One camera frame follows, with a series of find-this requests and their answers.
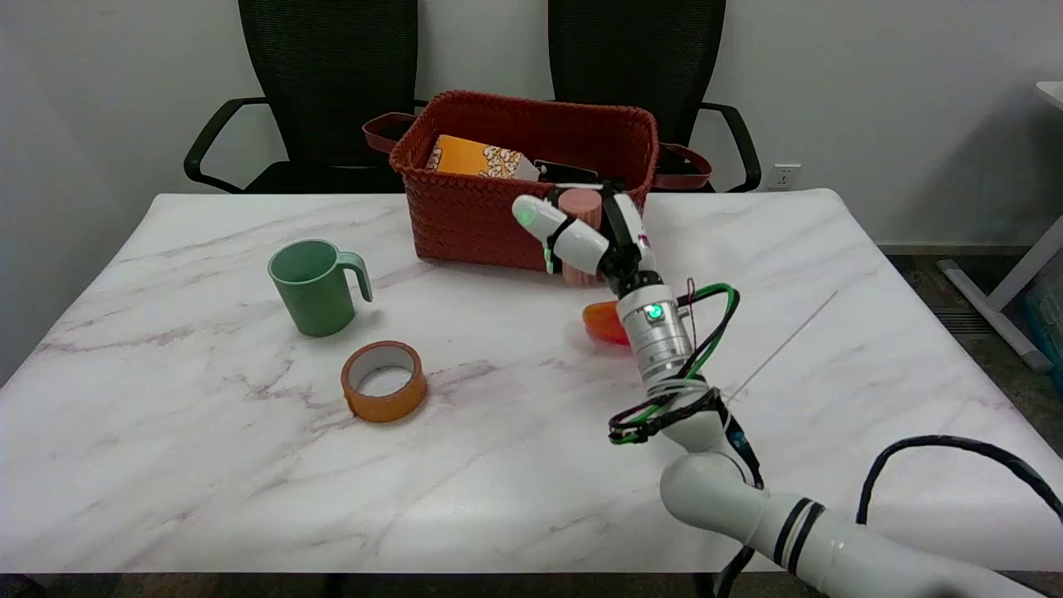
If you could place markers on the black mesh office chair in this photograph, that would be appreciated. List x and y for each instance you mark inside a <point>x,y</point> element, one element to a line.
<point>639,58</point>
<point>324,91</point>

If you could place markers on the black flat object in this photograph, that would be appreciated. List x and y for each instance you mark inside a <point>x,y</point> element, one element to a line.
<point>566,173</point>

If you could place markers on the orange tape roll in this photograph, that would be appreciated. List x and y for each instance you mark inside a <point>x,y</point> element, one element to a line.
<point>384,394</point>

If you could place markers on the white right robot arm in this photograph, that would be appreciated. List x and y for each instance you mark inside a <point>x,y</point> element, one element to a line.
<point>706,448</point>

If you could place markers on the pink wooden cylinder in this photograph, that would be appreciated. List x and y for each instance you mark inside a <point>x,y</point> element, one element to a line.
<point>580,209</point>

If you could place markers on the brown woven storage basket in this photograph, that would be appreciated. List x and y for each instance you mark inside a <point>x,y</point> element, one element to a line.
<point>531,220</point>

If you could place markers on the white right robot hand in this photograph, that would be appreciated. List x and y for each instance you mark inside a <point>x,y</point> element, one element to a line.
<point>581,241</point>

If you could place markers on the white desk frame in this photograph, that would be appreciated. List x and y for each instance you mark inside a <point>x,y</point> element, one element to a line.
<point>1009,282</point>

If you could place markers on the red orange toy mango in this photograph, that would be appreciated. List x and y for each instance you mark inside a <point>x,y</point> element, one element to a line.
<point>604,324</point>

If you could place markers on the white wall socket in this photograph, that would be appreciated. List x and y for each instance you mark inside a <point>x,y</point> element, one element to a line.
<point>782,176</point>

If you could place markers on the orange patterned box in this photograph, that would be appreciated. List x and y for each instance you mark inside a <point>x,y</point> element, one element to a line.
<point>473,156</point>

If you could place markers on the green plastic mug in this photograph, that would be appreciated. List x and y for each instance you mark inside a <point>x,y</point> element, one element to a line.
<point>315,289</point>

